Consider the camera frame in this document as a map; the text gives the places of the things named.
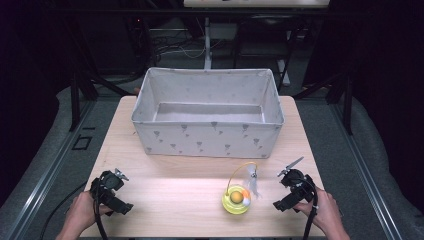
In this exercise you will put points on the black metal stand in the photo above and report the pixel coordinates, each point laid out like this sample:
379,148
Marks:
348,106
74,100

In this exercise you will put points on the white printed fabric storage box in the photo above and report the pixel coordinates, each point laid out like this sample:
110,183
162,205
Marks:
206,140

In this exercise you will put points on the dark chair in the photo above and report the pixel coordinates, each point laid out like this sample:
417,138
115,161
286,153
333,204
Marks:
263,36

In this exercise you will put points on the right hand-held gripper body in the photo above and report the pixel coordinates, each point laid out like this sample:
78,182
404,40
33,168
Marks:
296,186

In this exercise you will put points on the white desk leg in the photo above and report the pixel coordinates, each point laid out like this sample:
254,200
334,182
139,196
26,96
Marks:
208,43

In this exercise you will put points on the person's right hand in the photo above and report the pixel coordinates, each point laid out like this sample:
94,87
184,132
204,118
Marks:
325,213

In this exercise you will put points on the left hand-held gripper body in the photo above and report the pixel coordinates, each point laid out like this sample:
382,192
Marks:
108,186

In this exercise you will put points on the person's left hand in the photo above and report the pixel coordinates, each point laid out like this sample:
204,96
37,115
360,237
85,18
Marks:
81,213

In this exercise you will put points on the short black tape strip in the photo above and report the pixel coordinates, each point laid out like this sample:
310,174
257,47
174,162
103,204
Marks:
88,128

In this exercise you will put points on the metal floor rail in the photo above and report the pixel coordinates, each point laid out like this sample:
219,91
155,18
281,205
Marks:
366,186
40,186

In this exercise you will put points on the light desk top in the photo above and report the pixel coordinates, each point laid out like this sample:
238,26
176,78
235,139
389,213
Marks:
256,3

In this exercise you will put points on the yellow cat toy with feather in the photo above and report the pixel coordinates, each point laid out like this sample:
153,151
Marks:
236,203

